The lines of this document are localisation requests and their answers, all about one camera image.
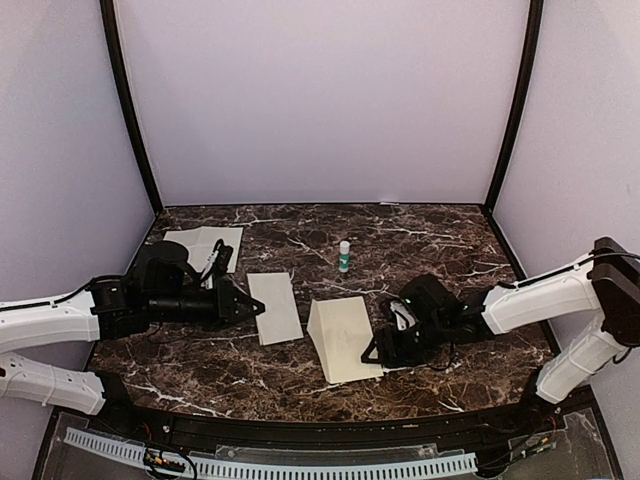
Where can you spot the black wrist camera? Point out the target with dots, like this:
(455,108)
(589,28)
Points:
(397,312)
(221,257)

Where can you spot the white slotted cable duct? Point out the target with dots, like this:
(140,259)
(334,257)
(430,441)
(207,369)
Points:
(247,463)

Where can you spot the black left corner frame post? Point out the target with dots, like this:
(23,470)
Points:
(126,102)

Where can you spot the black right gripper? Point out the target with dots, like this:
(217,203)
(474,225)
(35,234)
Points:
(390,348)

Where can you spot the black corner frame post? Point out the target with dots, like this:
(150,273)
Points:
(526,66)
(126,102)

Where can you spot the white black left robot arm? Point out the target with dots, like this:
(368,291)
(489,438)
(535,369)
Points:
(160,287)

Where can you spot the spare white paper sheet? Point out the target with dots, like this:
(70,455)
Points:
(200,242)

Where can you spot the black front table rail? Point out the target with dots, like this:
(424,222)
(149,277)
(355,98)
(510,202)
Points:
(485,429)

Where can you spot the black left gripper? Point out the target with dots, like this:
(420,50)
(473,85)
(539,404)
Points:
(225,296)

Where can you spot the green white glue stick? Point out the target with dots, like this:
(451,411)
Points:
(344,256)

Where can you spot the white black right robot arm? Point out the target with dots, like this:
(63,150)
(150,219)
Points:
(605,282)

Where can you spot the cream paper envelope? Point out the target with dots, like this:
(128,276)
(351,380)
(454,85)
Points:
(340,330)

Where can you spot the black right corner frame post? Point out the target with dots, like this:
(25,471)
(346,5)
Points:
(526,66)

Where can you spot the white letter sheet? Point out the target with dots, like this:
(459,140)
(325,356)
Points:
(280,321)

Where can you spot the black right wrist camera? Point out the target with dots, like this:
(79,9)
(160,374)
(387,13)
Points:
(397,312)

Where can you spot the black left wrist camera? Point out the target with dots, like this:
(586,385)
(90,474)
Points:
(221,257)

